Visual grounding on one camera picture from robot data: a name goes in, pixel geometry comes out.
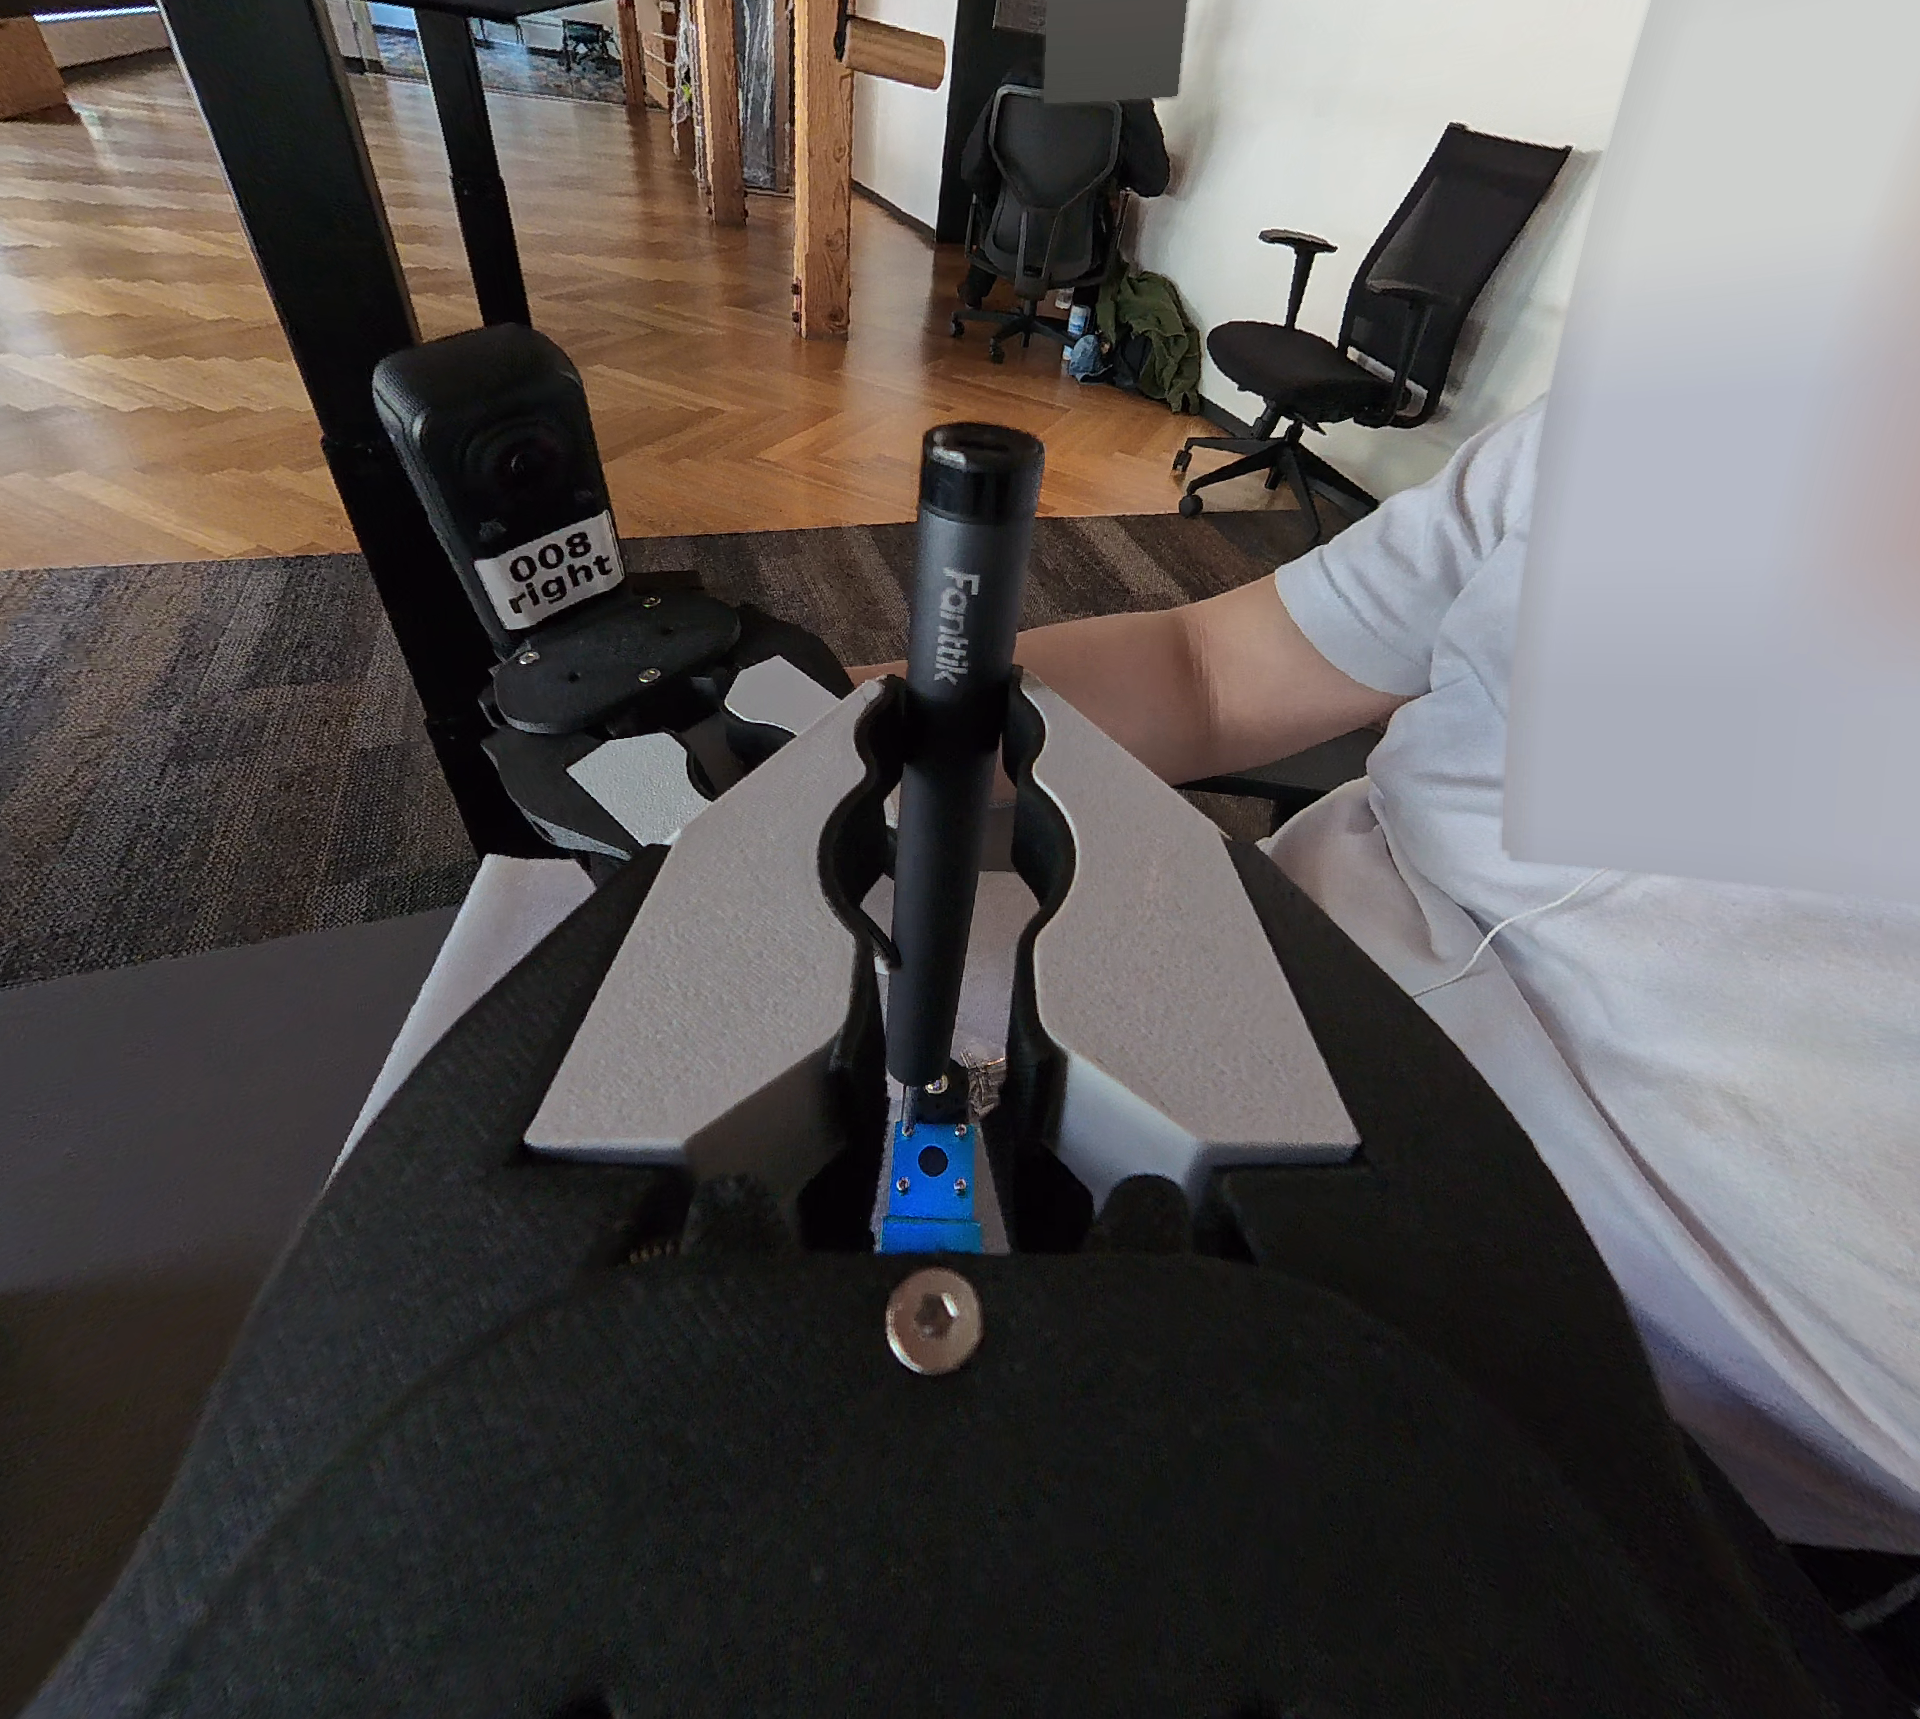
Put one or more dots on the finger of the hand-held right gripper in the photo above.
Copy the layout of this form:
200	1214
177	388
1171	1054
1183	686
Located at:
776	712
639	790

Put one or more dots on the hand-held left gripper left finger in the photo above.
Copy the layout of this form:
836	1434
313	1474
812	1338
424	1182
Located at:
704	970

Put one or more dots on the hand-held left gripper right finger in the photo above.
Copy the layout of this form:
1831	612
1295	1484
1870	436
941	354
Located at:
1171	984

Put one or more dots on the black electric screwdriver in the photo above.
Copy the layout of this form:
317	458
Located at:
961	640

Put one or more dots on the blue metal bracket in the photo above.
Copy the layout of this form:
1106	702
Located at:
931	1202

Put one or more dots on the person's right forearm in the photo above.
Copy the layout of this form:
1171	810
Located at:
1201	684

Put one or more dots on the grey desk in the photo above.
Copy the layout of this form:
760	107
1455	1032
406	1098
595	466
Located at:
150	1120

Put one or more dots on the white foam sheet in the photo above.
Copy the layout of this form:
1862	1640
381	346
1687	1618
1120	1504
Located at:
480	940

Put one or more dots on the person in white t-shirt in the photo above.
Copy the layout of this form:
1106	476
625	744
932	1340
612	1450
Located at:
1650	1120

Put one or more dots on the green jacket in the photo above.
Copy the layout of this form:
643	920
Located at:
1149	325

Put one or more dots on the round wooden peg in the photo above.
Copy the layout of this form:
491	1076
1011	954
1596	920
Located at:
896	55

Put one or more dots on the black office chair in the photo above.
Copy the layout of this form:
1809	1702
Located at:
1305	362
1051	183

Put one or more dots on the thin wooden post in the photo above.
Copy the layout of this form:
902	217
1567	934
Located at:
720	99

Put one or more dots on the thick wooden post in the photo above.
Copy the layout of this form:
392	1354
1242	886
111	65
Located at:
822	175

